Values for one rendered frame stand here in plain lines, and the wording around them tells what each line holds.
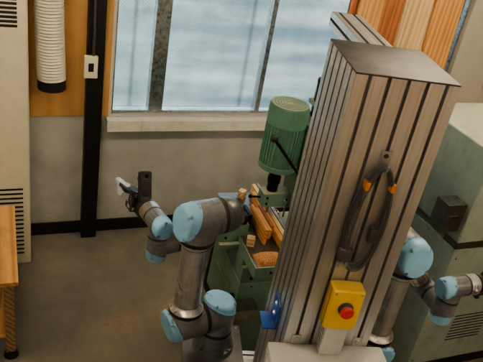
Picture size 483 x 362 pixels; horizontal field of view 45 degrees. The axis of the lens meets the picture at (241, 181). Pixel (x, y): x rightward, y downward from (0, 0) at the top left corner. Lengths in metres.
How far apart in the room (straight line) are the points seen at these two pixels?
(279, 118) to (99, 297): 1.70
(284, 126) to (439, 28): 2.08
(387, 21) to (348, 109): 2.79
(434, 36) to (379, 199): 2.94
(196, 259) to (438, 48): 2.94
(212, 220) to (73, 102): 2.04
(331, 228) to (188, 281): 0.59
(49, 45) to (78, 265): 1.37
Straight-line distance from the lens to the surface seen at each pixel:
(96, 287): 3.68
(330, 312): 1.59
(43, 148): 3.78
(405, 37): 4.19
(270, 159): 2.56
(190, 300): 1.94
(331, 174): 1.40
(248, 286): 2.71
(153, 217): 2.07
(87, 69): 3.47
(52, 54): 3.34
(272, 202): 2.70
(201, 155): 4.01
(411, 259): 1.85
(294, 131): 2.50
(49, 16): 3.28
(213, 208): 1.77
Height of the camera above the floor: 2.40
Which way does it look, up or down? 29 degrees down
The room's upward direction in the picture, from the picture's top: 11 degrees clockwise
